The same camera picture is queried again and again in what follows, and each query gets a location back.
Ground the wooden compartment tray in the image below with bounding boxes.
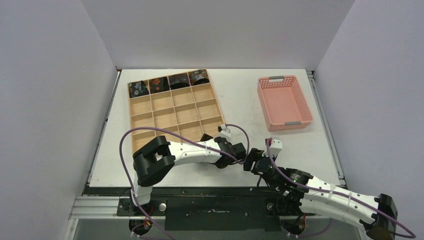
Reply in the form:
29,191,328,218
127,70,225,152

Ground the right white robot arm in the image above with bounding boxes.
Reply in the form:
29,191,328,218
243,148,398,240

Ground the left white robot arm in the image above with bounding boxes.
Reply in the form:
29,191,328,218
129,135,247,216

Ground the pink plastic basket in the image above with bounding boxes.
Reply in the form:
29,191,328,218
257,75,314,132

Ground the rolled brown patterned tie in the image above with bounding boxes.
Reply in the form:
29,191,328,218
188,69,210,86

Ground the rolled dark patterned tie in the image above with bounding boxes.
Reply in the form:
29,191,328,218
168,73,190,90

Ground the rolled orange floral tie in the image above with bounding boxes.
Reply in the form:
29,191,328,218
148,76,170,94

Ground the rolled blue floral tie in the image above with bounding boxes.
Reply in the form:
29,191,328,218
128,80,150,99

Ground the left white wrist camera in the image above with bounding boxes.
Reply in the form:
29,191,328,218
216,124,232,141

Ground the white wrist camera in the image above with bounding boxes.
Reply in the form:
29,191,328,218
262,137,283,159
216,124,232,141

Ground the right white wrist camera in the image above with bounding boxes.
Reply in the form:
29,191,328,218
262,137,283,159

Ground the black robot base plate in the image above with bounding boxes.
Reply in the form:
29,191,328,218
116,186,305,232

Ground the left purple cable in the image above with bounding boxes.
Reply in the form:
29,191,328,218
119,123,251,240

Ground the purple cable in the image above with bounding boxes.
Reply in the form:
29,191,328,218
119,123,251,240
265,138,417,239

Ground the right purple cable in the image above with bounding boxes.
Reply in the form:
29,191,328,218
265,138,417,239

